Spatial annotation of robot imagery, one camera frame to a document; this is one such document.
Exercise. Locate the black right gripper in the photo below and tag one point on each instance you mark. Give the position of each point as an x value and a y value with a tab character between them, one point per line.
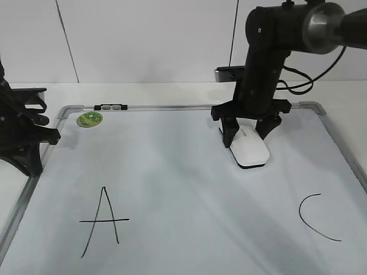
253	97

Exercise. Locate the round green sticker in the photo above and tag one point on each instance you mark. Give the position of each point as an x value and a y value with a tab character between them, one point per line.
89	119

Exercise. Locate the white board eraser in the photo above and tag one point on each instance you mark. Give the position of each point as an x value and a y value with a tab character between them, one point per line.
248	148

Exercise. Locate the black and grey frame clip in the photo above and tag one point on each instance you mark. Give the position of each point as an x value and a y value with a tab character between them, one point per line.
110	107

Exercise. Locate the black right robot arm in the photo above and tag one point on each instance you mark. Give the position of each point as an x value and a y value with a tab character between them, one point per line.
273	33

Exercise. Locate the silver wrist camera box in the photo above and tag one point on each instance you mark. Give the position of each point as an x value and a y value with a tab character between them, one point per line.
225	74

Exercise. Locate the white board with grey frame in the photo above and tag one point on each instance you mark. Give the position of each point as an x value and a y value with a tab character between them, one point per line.
153	190

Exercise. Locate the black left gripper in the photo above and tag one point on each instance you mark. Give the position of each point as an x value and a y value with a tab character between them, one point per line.
24	127

